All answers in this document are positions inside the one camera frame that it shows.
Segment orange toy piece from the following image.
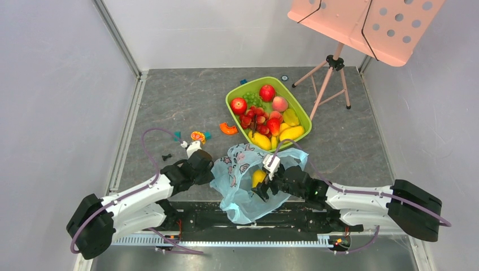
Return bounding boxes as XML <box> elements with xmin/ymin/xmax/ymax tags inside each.
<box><xmin>219</xmin><ymin>123</ymin><xmax>238</xmax><ymax>136</ymax></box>

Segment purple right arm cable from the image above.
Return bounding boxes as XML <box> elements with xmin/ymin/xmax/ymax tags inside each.
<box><xmin>267</xmin><ymin>139</ymin><xmax>452</xmax><ymax>255</ymax></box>

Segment yellow fake pear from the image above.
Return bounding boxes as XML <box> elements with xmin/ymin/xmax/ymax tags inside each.
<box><xmin>251</xmin><ymin>169</ymin><xmax>267</xmax><ymax>189</ymax></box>

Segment green fake grapes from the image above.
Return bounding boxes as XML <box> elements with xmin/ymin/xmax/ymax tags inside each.
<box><xmin>242</xmin><ymin>92</ymin><xmax>263</xmax><ymax>107</ymax></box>

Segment yellow fake mango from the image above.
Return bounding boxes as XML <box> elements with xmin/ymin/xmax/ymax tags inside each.
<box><xmin>279</xmin><ymin>126</ymin><xmax>305</xmax><ymax>141</ymax></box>

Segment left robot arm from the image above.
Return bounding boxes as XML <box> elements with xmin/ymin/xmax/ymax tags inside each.
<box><xmin>66</xmin><ymin>150</ymin><xmax>214</xmax><ymax>260</ymax></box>

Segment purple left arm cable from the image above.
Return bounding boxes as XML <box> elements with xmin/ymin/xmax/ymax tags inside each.
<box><xmin>69</xmin><ymin>127</ymin><xmax>204</xmax><ymax>256</ymax></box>

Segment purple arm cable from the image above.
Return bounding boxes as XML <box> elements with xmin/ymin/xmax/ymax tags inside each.
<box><xmin>267</xmin><ymin>139</ymin><xmax>452</xmax><ymax>255</ymax></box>
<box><xmin>69</xmin><ymin>127</ymin><xmax>204</xmax><ymax>256</ymax></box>

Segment small fake peach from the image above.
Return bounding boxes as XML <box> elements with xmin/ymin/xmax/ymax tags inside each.
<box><xmin>269</xmin><ymin>111</ymin><xmax>284</xmax><ymax>123</ymax></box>

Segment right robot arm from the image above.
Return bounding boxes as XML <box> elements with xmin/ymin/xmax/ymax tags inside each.
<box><xmin>251</xmin><ymin>166</ymin><xmax>444</xmax><ymax>242</ymax></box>

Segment red fake strawberries bunch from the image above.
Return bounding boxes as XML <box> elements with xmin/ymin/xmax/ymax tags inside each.
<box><xmin>238</xmin><ymin>106</ymin><xmax>271</xmax><ymax>137</ymax></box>

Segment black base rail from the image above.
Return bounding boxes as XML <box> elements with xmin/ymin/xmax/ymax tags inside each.
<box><xmin>112</xmin><ymin>200</ymin><xmax>405</xmax><ymax>244</ymax></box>

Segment yellow fake banana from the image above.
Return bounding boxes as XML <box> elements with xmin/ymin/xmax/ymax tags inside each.
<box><xmin>270</xmin><ymin>123</ymin><xmax>290</xmax><ymax>149</ymax></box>

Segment red fake wax apple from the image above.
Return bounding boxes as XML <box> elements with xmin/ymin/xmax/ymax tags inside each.
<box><xmin>266</xmin><ymin>119</ymin><xmax>281</xmax><ymax>136</ymax></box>

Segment orange round toy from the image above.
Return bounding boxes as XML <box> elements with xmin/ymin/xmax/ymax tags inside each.
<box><xmin>190</xmin><ymin>131</ymin><xmax>207</xmax><ymax>144</ymax></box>

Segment light blue plastic bag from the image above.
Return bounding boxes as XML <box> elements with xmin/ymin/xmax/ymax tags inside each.
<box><xmin>210</xmin><ymin>143</ymin><xmax>291</xmax><ymax>225</ymax></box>

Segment pink fake peach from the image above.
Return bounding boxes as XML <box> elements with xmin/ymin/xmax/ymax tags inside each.
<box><xmin>272</xmin><ymin>96</ymin><xmax>289</xmax><ymax>112</ymax></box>

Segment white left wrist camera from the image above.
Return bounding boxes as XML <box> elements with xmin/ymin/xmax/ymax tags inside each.
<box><xmin>180</xmin><ymin>141</ymin><xmax>202</xmax><ymax>158</ymax></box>

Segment pink music stand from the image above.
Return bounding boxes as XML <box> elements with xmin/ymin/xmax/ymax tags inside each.
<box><xmin>288</xmin><ymin>0</ymin><xmax>444</xmax><ymax>118</ymax></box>

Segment small black screw part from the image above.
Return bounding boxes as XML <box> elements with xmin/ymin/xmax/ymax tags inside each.
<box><xmin>162</xmin><ymin>154</ymin><xmax>172</xmax><ymax>161</ymax></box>

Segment small teal block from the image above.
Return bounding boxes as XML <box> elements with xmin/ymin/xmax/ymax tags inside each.
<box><xmin>173</xmin><ymin>131</ymin><xmax>181</xmax><ymax>141</ymax></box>

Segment yellow fake starfruit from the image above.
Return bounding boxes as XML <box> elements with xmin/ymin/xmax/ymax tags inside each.
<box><xmin>282</xmin><ymin>108</ymin><xmax>300</xmax><ymax>126</ymax></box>

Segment yellow fake lemon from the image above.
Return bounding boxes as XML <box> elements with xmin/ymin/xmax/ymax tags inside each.
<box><xmin>247</xmin><ymin>131</ymin><xmax>272</xmax><ymax>151</ymax></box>

